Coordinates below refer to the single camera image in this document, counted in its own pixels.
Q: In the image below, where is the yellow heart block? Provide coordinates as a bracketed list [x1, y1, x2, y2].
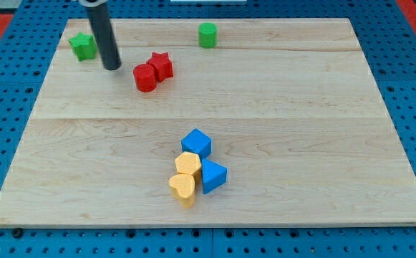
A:
[168, 174, 195, 209]

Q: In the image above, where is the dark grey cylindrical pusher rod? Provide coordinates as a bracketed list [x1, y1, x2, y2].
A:
[79, 0, 122, 71]

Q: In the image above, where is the green cylinder block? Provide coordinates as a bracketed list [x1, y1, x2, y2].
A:
[198, 22, 218, 49]

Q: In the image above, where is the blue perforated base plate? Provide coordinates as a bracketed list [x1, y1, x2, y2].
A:
[0, 1, 416, 257]

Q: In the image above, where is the light wooden board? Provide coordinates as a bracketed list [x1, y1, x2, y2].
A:
[0, 18, 416, 229]

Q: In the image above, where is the red star block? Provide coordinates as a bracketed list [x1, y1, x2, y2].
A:
[147, 52, 173, 82]

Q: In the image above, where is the blue cube block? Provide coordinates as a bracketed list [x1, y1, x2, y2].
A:
[181, 128, 212, 159]

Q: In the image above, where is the blue triangle block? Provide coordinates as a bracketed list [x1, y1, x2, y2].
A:
[201, 159, 228, 194]

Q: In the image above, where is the red cylinder block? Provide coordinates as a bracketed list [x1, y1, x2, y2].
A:
[133, 64, 157, 92]

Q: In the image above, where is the yellow hexagon block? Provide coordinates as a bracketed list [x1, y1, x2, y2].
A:
[175, 151, 202, 182]

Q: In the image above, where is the green star block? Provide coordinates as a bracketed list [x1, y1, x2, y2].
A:
[68, 32, 97, 62]

